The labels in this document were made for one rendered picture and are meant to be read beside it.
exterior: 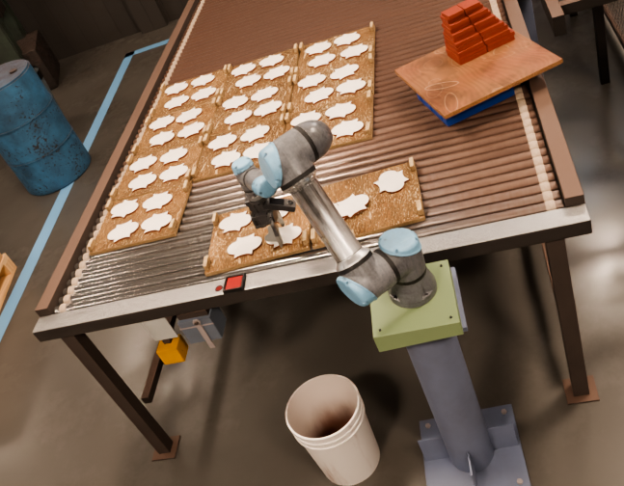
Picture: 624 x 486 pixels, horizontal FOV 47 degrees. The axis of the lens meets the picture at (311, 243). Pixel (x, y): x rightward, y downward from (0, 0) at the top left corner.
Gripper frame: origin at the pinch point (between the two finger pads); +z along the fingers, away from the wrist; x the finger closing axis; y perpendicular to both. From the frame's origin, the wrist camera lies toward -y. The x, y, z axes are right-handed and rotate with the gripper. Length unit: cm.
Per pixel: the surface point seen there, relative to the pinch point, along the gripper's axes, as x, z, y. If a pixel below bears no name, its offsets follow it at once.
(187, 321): 20.8, 11.0, 41.6
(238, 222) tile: -15.4, -0.5, 19.6
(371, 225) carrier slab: 6.2, 1.2, -33.2
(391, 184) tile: -13.1, 0.3, -41.9
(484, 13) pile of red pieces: -76, -24, -92
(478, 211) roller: 11, 4, -70
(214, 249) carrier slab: -3.7, 0.4, 28.9
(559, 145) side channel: -9, 1, -102
